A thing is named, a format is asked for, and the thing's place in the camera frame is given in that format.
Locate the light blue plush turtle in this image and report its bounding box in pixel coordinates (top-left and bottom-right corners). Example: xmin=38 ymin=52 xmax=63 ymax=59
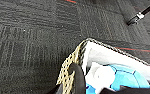
xmin=85 ymin=63 xmax=150 ymax=94

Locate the black wire shelf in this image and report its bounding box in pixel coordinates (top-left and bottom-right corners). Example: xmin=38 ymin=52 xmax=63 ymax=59
xmin=125 ymin=4 xmax=150 ymax=27

